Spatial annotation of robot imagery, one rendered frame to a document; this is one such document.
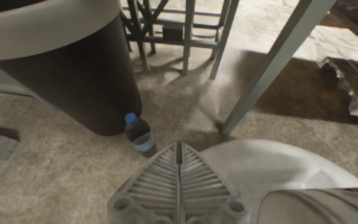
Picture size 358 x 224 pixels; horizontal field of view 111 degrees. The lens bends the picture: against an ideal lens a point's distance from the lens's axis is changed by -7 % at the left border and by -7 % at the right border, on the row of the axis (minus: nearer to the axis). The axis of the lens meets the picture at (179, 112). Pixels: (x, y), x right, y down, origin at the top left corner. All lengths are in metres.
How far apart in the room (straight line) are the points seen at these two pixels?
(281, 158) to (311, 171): 0.08
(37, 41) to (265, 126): 0.96
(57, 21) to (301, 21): 0.48
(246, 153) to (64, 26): 0.49
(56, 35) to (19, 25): 0.05
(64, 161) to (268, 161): 0.85
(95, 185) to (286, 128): 1.04
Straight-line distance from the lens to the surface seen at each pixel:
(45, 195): 0.89
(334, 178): 0.48
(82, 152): 0.85
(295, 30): 0.39
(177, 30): 0.81
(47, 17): 0.38
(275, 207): 0.22
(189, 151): 0.16
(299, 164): 0.44
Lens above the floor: 0.68
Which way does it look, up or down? 58 degrees down
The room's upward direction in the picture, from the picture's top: 2 degrees clockwise
